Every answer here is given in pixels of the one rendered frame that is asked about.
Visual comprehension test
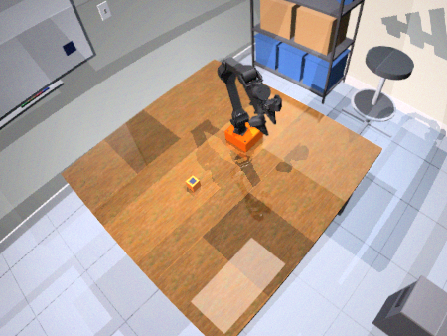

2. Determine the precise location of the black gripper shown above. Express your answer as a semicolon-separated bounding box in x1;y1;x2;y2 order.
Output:
248;99;276;136

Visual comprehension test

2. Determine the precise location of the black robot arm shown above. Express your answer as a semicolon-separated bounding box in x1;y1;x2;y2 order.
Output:
217;57;283;136

